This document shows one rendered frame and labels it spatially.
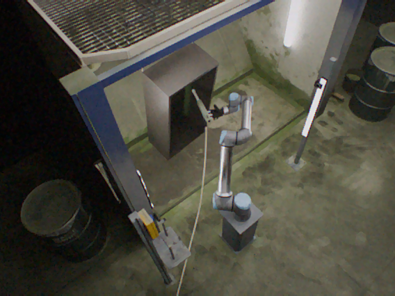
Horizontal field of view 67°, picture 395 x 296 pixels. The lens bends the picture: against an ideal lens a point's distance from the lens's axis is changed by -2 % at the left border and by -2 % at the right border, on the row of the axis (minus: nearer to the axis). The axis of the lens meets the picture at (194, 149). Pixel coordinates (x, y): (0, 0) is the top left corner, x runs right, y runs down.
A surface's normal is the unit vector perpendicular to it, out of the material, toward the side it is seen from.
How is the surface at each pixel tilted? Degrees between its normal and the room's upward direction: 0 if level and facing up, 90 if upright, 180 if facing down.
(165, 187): 0
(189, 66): 12
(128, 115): 57
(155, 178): 0
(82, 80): 0
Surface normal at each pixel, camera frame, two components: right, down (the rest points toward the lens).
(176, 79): 0.08, -0.47
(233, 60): 0.48, 0.19
